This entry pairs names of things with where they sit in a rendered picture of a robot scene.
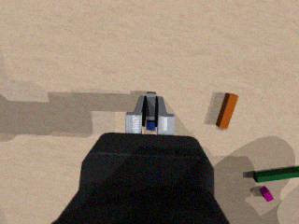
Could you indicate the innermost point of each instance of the grey rod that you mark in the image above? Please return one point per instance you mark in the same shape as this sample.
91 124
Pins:
150 110

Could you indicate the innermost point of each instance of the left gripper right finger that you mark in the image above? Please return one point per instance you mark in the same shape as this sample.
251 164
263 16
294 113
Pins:
163 121

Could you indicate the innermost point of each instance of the small blue block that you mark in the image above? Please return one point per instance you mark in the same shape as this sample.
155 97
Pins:
150 125

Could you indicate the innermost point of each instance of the small magenta block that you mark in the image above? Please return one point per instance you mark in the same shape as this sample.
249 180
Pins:
266 194

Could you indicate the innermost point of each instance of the dark green rod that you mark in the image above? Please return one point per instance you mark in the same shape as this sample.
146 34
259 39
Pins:
277 174

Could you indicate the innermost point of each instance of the orange rod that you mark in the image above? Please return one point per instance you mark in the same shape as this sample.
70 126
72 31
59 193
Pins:
227 109

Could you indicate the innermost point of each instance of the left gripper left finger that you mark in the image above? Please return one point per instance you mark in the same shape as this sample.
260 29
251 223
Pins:
135 120

